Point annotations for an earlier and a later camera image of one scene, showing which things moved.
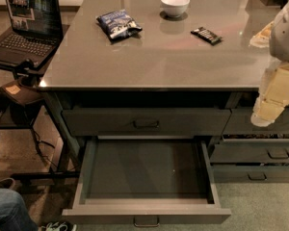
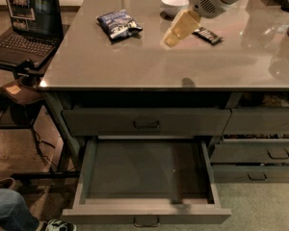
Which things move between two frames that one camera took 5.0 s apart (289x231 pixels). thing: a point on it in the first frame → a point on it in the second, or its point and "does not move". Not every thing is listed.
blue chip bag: (118, 24) does not move
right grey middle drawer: (254, 151) does not move
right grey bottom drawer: (255, 173) does not move
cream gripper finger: (266, 112) → (170, 39)
